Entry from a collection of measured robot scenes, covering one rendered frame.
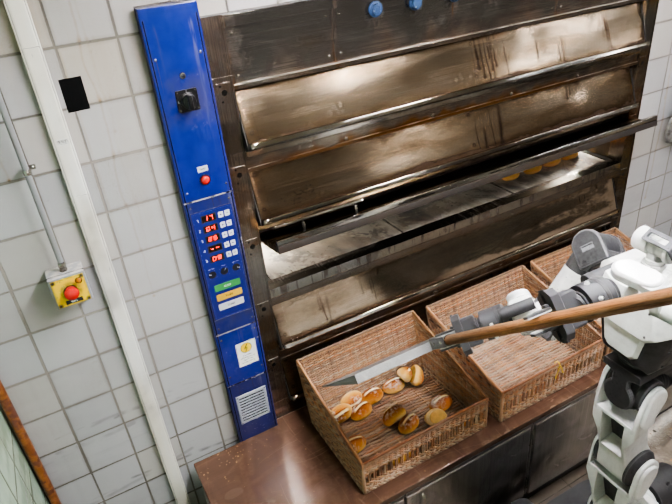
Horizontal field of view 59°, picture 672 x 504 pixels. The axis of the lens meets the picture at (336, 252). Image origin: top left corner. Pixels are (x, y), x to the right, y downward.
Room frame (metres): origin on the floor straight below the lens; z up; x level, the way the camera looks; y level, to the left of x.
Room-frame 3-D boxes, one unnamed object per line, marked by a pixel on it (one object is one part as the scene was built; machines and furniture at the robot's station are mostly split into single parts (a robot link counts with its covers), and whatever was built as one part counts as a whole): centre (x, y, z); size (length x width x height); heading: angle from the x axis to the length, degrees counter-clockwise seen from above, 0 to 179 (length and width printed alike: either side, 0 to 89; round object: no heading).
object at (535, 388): (1.92, -0.70, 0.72); 0.56 x 0.49 x 0.28; 117
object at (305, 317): (2.15, -0.56, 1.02); 1.79 x 0.11 x 0.19; 116
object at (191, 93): (1.64, 0.36, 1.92); 0.06 x 0.04 x 0.11; 116
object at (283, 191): (2.15, -0.56, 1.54); 1.79 x 0.11 x 0.19; 116
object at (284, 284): (2.17, -0.55, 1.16); 1.80 x 0.06 x 0.04; 116
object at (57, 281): (1.46, 0.77, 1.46); 0.10 x 0.07 x 0.10; 116
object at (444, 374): (1.66, -0.15, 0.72); 0.56 x 0.49 x 0.28; 117
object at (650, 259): (1.32, -0.85, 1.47); 0.10 x 0.07 x 0.09; 21
